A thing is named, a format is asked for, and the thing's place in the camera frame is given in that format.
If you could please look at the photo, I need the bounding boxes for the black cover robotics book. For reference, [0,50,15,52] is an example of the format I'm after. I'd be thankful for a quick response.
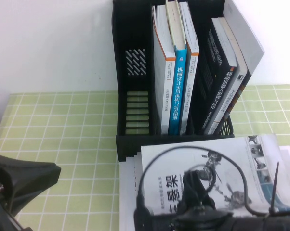
[192,18,238,135]

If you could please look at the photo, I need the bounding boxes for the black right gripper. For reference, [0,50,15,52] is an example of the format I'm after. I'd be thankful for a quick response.
[181,169,217,214]

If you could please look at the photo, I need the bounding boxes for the thin black cable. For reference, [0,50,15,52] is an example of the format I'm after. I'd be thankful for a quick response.
[136,145,271,217]

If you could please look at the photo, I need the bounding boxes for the black cable tie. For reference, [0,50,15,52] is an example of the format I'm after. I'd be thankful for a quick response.
[267,161,280,217]

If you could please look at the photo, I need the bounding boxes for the blue spine hardcover book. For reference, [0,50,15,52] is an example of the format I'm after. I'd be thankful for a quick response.
[165,0,188,135]

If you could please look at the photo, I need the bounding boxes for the black plastic book holder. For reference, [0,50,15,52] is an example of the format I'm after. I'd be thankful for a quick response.
[112,0,235,165]

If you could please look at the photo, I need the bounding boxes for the tall thin white book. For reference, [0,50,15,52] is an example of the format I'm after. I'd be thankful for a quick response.
[216,0,266,135]

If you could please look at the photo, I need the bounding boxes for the white car suspension book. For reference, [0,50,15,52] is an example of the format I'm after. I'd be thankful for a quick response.
[140,133,290,217]

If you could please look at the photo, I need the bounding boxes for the grey spine colourful book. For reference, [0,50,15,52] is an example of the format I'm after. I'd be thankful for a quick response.
[209,17,249,135]

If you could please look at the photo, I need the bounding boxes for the white book orange band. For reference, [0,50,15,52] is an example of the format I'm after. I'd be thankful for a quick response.
[178,1,200,135]
[151,4,177,135]

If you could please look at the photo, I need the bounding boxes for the white book red title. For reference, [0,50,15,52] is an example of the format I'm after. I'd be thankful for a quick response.
[134,154,145,231]

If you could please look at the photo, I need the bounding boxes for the green checked tablecloth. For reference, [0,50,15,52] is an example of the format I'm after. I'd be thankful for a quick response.
[0,83,290,231]

